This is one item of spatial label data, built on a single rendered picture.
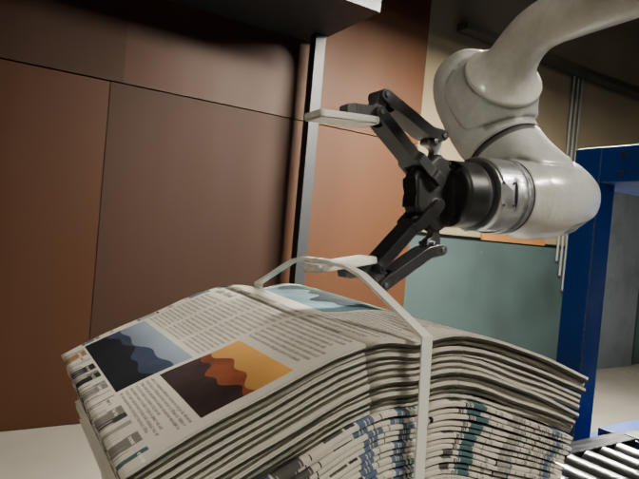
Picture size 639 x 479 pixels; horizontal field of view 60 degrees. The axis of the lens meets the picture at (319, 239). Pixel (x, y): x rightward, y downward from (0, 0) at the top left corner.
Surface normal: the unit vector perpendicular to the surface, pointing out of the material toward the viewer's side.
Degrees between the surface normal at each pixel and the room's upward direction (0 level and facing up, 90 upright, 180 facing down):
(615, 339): 90
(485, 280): 90
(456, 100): 100
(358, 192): 90
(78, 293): 90
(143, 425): 26
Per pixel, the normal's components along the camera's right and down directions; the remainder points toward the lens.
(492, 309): 0.52, 0.06
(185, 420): -0.28, -0.92
